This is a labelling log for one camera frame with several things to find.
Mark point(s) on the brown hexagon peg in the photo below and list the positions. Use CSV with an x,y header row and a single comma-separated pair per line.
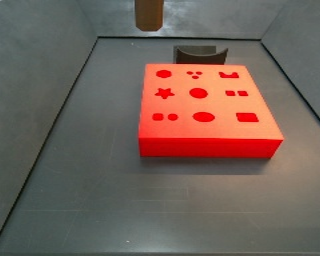
x,y
147,14

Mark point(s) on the dark grey curved block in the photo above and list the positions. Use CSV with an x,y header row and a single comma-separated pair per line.
x,y
188,54

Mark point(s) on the red shape sorter box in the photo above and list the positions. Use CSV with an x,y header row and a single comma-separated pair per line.
x,y
204,111

